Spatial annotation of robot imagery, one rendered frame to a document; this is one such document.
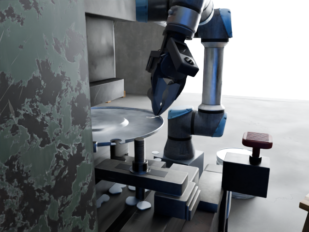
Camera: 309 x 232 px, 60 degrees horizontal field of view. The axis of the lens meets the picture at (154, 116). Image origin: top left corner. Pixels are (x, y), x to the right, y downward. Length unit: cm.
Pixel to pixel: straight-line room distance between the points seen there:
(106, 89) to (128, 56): 515
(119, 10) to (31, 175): 34
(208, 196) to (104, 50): 36
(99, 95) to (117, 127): 15
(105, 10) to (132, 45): 510
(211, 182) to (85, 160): 45
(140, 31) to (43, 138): 530
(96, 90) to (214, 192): 35
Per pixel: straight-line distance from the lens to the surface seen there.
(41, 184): 20
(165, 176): 42
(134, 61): 553
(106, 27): 48
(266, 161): 64
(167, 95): 65
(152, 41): 536
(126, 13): 50
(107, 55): 48
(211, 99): 115
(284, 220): 178
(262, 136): 62
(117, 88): 47
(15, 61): 18
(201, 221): 56
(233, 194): 186
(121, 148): 61
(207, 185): 64
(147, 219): 41
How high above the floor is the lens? 95
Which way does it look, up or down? 15 degrees down
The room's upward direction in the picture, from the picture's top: straight up
